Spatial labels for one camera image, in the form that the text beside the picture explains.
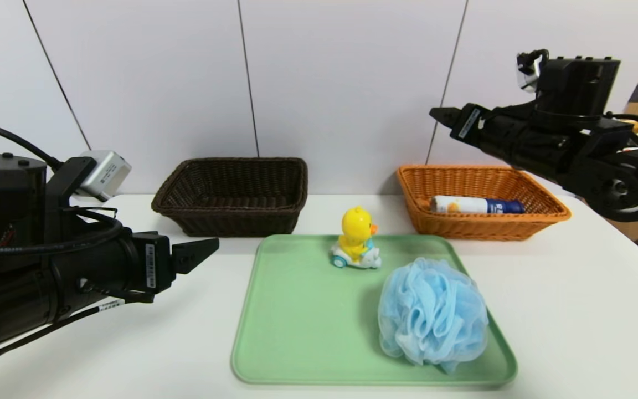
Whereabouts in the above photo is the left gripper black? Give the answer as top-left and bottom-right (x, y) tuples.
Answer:
(84, 231), (220, 295)

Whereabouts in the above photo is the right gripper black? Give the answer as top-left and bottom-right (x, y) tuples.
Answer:
(429, 103), (538, 172)

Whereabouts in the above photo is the white bottle with blue cap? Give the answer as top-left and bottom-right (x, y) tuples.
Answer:
(429, 196), (526, 214)

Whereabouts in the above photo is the yellow duck scooter toy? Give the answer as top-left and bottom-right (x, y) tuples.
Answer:
(330, 206), (382, 270)

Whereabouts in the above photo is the blue mesh bath loofah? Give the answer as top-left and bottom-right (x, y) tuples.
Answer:
(377, 258), (490, 373)

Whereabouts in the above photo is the dark brown wicker basket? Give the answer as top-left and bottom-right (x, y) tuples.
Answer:
(151, 158), (308, 238)

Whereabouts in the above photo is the orange wicker basket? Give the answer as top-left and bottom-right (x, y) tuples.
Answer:
(397, 165), (572, 242)

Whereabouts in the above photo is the green plastic tray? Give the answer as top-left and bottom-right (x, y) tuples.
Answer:
(231, 234), (518, 386)

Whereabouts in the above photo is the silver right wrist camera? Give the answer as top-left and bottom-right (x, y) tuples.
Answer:
(517, 49), (544, 92)

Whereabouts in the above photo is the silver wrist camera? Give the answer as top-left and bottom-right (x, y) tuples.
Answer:
(517, 49), (544, 92)
(78, 150), (132, 201)

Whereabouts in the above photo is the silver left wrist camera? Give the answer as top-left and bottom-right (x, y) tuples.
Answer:
(78, 150), (132, 201)

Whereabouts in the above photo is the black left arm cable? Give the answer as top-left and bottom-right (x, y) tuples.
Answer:
(0, 122), (62, 170)

